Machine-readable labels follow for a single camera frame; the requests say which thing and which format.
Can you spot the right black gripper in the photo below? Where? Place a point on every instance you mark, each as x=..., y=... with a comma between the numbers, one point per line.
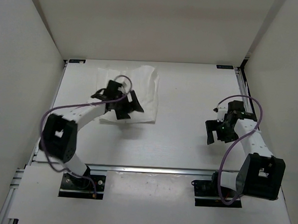
x=213, y=125

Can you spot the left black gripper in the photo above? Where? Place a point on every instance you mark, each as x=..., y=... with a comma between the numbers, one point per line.
x=123, y=113

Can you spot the white pleated skirt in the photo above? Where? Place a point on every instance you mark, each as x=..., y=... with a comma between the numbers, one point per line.
x=145, y=80

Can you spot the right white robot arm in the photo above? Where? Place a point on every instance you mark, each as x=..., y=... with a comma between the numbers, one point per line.
x=261, y=173

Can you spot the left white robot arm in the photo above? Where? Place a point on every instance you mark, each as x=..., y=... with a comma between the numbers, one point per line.
x=60, y=125

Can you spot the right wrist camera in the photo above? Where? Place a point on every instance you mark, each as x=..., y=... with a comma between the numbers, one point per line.
x=221, y=112

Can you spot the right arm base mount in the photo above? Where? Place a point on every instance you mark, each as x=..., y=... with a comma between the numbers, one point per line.
x=206, y=194

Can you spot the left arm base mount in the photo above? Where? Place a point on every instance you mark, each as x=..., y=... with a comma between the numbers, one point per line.
x=73, y=187

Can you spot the aluminium frame rail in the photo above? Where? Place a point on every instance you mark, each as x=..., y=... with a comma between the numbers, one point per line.
x=176, y=171

